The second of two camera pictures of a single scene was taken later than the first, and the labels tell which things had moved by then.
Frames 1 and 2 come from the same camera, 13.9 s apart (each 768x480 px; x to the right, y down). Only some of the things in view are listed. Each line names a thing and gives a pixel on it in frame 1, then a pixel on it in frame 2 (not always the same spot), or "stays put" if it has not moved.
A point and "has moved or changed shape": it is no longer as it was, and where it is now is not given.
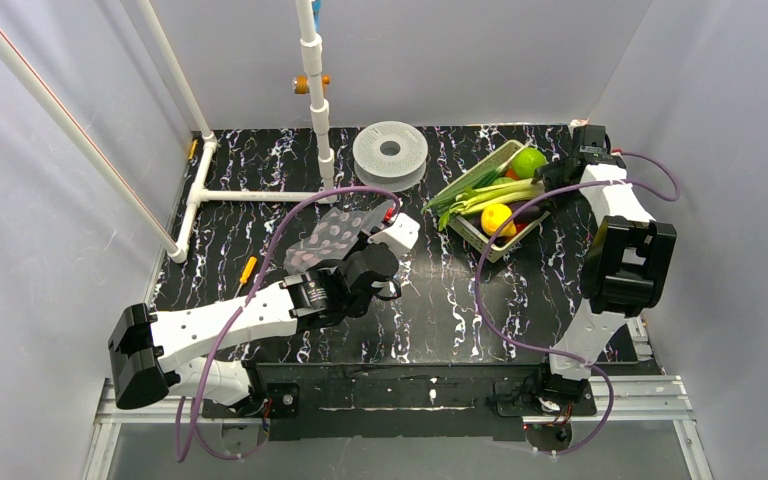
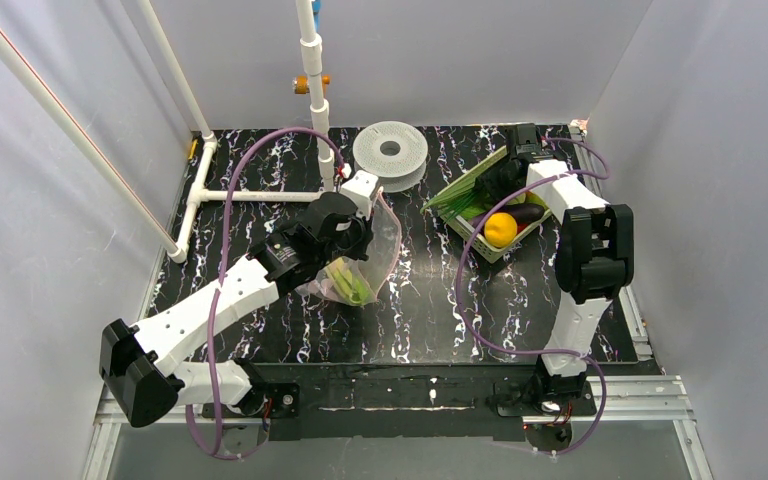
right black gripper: x=557 y=175 → x=502 y=178
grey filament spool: x=390 y=155 stays put
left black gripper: x=363 y=245 → x=355 y=240
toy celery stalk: x=489 y=197 has moved or changed shape
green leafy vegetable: x=475 y=183 stays put
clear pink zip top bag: x=331 y=238 has moved or changed shape
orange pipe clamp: x=302 y=85 stays put
